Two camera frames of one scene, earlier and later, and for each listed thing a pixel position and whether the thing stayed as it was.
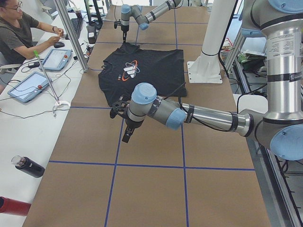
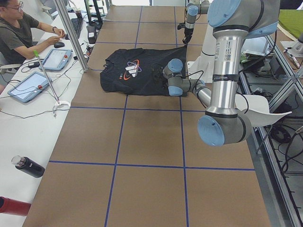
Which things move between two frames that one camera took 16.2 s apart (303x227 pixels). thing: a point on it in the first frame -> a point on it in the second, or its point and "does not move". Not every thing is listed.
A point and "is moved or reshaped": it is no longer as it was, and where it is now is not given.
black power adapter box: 91,30 does not move
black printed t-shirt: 164,69 is moved or reshaped
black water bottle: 28,165 does not move
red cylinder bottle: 13,206 does not move
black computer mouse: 58,44 does not move
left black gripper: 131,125 -> 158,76
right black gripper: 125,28 -> 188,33
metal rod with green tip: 35,52 does not move
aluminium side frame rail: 281,209 does not move
